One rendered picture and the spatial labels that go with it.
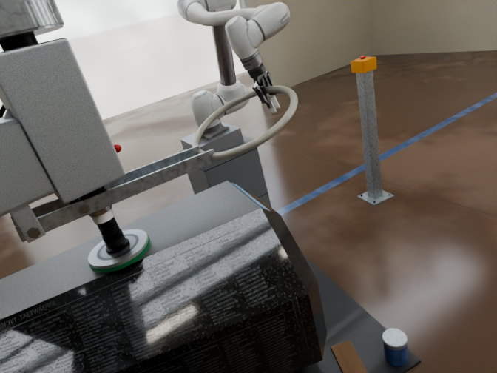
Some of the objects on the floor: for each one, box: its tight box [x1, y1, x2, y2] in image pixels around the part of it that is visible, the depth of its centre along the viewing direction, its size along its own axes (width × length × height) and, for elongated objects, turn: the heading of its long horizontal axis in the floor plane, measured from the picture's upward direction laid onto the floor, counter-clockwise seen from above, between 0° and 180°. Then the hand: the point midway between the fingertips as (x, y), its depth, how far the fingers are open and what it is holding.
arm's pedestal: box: [180, 136, 271, 208], centre depth 257 cm, size 50×50×80 cm
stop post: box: [351, 57, 394, 206], centre depth 263 cm, size 20×20×109 cm
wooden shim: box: [331, 340, 368, 373], centre depth 161 cm, size 25×10×2 cm, turn 36°
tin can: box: [382, 328, 408, 366], centre depth 158 cm, size 10×10×13 cm
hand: (273, 104), depth 167 cm, fingers closed on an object, 3 cm apart
